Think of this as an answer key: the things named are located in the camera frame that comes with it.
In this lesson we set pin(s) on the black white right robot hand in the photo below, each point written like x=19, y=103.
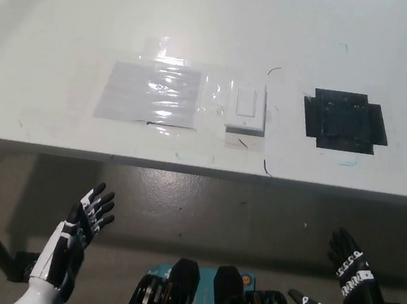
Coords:
x=361, y=296

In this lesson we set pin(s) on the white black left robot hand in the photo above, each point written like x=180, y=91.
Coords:
x=61, y=246

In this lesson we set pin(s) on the white rocker wall switch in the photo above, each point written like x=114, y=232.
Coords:
x=246, y=105

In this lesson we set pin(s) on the grey taped paper sheet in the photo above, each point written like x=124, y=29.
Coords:
x=145, y=93

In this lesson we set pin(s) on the black tape square patch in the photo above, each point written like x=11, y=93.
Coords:
x=344, y=122

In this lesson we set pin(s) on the translucent tape patch with mark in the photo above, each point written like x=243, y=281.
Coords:
x=253, y=143

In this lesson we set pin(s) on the clear wrinkled plastic film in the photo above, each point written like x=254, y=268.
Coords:
x=214, y=95

